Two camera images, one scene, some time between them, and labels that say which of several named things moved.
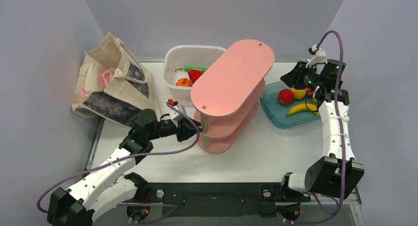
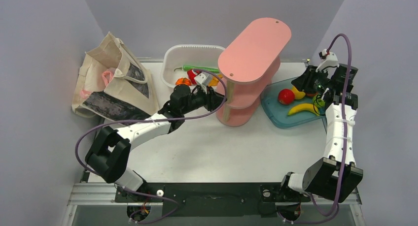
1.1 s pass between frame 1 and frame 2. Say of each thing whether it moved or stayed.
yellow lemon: stayed
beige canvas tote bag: stayed
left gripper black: moved
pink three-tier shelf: moved
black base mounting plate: stayed
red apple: stayed
